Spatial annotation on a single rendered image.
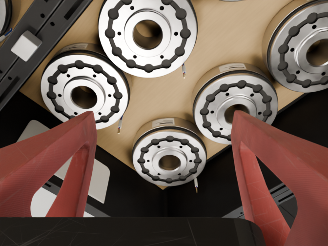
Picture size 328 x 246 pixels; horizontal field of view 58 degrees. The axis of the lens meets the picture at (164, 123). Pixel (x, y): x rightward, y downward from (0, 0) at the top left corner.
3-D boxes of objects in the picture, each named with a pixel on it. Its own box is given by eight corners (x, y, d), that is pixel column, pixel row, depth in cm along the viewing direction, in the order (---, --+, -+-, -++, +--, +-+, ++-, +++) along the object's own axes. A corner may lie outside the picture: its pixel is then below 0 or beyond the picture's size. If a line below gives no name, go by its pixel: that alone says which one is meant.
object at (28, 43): (31, 56, 24) (26, 62, 23) (15, 45, 24) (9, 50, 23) (43, 41, 24) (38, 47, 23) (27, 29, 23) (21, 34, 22)
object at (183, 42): (149, 92, 35) (149, 94, 34) (79, 31, 31) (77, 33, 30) (216, 31, 31) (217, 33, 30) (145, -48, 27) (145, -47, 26)
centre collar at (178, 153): (169, 178, 43) (169, 181, 42) (144, 160, 41) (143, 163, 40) (194, 160, 41) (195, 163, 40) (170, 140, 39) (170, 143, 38)
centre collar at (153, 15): (148, 64, 32) (148, 67, 32) (113, 32, 30) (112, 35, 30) (181, 33, 30) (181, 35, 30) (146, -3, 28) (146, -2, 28)
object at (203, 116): (226, 153, 41) (227, 156, 40) (176, 108, 36) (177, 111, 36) (292, 111, 37) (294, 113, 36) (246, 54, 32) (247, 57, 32)
